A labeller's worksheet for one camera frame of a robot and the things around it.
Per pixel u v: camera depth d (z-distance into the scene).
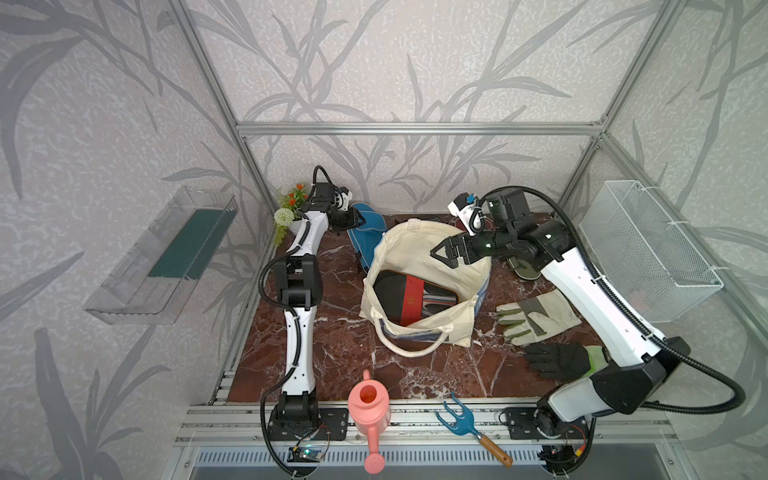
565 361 0.83
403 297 0.90
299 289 0.67
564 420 0.61
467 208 0.62
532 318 0.91
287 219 0.99
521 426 0.73
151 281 0.63
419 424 0.75
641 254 0.64
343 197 0.98
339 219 0.93
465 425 0.74
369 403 0.67
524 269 0.50
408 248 0.87
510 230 0.52
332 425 0.73
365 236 1.03
